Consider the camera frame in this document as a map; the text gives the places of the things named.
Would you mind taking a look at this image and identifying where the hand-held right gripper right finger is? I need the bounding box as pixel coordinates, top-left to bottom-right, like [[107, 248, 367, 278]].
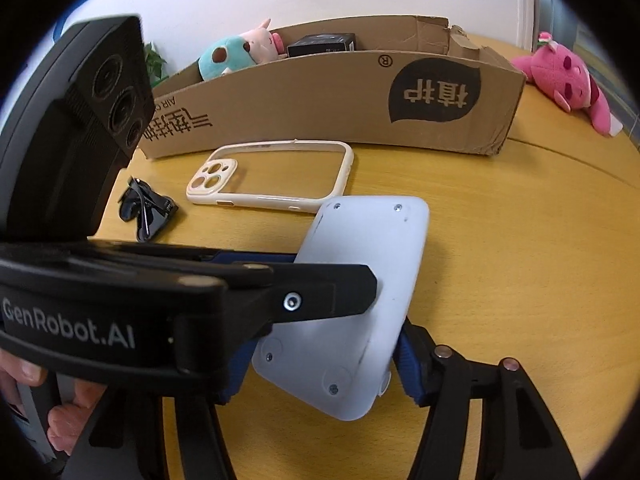
[[395, 317, 583, 480]]

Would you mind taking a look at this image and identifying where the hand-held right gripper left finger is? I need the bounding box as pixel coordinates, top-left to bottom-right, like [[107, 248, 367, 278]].
[[150, 335, 258, 480]]

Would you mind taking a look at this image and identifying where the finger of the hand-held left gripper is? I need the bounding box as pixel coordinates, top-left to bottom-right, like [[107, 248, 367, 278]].
[[227, 265, 378, 333], [212, 250, 301, 267]]

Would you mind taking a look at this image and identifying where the white rounded plastic device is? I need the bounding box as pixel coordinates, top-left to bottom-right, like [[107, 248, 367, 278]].
[[251, 195, 431, 422]]

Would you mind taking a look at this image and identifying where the brown cardboard box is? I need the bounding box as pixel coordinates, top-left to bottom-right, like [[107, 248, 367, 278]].
[[137, 15, 528, 162]]

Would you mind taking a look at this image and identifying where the wooden desktop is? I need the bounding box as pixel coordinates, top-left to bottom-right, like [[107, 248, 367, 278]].
[[90, 32, 640, 480]]

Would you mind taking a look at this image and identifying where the person's left hand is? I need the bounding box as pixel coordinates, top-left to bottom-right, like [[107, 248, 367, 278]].
[[0, 350, 108, 457]]

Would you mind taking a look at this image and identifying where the beige phone case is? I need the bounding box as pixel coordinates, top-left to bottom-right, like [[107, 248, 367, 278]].
[[186, 141, 356, 216]]

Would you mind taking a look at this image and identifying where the black clip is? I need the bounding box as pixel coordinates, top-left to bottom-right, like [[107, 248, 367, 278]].
[[119, 176, 180, 243]]

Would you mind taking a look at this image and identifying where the green potted plant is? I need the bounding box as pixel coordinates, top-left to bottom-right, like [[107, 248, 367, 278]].
[[142, 42, 170, 88]]

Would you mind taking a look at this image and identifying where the teal cow plush toy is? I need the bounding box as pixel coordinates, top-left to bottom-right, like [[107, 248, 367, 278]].
[[198, 18, 288, 82]]

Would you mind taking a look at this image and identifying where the small black box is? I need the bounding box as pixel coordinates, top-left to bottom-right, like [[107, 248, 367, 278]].
[[287, 33, 357, 58]]

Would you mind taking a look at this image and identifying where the pink plush toy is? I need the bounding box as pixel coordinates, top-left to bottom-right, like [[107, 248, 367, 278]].
[[510, 31, 626, 138]]

